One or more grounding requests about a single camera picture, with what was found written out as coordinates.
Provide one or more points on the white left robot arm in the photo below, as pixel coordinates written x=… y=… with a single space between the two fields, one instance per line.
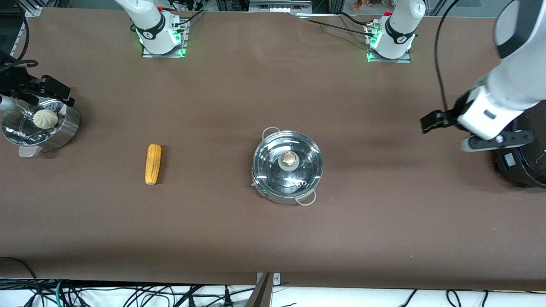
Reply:
x=512 y=85

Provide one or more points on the steel steamer pot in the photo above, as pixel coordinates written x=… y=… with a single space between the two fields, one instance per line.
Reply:
x=64 y=132

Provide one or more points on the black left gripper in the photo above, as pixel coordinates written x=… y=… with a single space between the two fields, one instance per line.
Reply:
x=457 y=109

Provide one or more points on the silver mounting bracket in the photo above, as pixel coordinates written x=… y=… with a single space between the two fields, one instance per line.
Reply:
x=277 y=279

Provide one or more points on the black rice cooker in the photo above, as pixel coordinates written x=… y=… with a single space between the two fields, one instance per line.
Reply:
x=524 y=170

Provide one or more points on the yellow corn cob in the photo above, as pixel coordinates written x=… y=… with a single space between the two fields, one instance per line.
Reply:
x=153 y=164

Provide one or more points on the white steamed bun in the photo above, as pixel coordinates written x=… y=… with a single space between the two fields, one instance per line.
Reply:
x=45 y=119

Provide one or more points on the aluminium frame rail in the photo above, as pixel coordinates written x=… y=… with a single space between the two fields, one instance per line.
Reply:
x=17 y=38

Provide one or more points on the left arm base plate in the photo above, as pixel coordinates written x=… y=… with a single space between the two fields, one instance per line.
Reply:
x=405 y=60

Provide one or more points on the steel cooking pot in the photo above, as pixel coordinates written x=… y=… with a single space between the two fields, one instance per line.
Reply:
x=277 y=198

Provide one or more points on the brown table cover mat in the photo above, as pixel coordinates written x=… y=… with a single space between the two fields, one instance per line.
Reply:
x=273 y=238

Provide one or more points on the dark metal pole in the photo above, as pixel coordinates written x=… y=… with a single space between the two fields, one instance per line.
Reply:
x=261 y=296

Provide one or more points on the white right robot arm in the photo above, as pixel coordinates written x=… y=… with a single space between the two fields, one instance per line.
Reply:
x=155 y=30

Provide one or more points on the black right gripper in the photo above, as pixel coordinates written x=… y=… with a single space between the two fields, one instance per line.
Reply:
x=18 y=82

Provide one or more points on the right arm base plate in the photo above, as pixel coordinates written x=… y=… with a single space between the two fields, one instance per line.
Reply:
x=147 y=54

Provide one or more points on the glass pot lid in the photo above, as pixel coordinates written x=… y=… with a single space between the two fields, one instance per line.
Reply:
x=273 y=170

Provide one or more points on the grey power strip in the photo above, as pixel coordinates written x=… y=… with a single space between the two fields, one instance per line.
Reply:
x=277 y=6

